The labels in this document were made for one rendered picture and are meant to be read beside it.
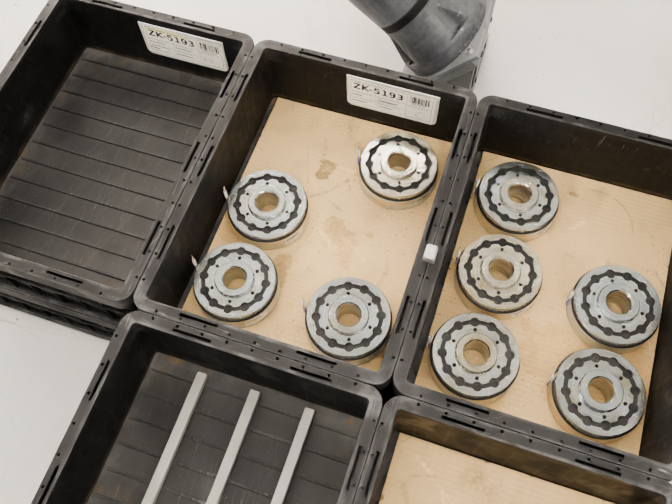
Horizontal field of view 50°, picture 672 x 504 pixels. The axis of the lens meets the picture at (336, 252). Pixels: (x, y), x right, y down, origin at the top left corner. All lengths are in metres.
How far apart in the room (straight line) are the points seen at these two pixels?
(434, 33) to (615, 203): 0.35
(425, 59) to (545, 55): 0.26
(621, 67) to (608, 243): 0.43
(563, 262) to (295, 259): 0.34
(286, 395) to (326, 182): 0.29
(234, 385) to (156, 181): 0.31
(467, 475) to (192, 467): 0.31
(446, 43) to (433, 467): 0.60
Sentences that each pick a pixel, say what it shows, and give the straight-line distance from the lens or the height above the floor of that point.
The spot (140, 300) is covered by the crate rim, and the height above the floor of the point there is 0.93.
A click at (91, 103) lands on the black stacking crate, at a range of 1.12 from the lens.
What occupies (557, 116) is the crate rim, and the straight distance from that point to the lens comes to 0.95.
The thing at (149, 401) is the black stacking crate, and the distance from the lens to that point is 0.90.
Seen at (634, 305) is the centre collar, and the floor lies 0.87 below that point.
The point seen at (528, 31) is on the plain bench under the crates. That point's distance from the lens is 1.34.
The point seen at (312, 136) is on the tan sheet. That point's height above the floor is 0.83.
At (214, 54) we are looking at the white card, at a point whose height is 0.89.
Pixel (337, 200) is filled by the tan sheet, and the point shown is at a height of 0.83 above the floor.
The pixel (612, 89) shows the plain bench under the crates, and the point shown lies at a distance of 1.30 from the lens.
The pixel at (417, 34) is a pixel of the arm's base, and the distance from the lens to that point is 1.12.
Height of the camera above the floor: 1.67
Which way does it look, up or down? 65 degrees down
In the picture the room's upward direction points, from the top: 4 degrees counter-clockwise
